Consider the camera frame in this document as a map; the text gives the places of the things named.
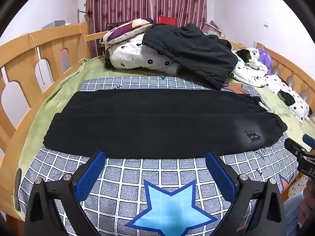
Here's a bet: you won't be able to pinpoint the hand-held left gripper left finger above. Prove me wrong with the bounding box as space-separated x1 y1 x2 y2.
25 150 106 236

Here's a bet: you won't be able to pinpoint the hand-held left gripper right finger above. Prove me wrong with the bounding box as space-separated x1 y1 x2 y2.
205 150 288 236

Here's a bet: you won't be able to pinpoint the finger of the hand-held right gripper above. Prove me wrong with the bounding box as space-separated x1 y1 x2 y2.
303 134 315 151
284 138 308 158

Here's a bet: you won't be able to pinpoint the black pants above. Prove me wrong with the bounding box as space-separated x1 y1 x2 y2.
42 88 288 160

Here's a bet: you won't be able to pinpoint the person's right hand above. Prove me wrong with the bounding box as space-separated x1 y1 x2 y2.
299 182 315 227

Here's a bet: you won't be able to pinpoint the grey checked star blanket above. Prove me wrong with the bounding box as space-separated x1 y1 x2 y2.
18 75 306 236

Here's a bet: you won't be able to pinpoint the white floral pillow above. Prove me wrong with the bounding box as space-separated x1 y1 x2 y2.
265 74 310 123

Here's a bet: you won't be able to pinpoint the person's jeans leg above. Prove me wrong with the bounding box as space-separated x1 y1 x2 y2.
283 192 311 236

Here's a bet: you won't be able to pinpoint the green bed sheet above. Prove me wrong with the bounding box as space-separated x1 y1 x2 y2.
4 57 309 217

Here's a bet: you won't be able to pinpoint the purple plush toy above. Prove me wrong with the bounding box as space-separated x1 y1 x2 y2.
256 47 273 75

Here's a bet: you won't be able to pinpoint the black jacket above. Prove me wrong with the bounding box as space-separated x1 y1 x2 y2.
142 23 239 90

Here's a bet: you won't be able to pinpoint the white floral quilt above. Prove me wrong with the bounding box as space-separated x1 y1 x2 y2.
106 33 269 88

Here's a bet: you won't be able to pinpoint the purple patterned pillow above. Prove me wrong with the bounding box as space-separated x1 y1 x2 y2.
100 18 154 45

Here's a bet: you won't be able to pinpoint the grey box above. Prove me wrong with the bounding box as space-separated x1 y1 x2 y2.
42 20 66 30

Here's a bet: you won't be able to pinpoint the red box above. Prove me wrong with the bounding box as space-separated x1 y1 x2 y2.
157 15 177 26

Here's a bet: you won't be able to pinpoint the maroon striped curtain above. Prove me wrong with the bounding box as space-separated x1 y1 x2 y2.
86 0 208 57

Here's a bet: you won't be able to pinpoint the white cable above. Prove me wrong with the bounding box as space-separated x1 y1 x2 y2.
23 32 46 84

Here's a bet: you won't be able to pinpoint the wooden bed frame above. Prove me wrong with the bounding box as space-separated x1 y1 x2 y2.
0 22 315 236

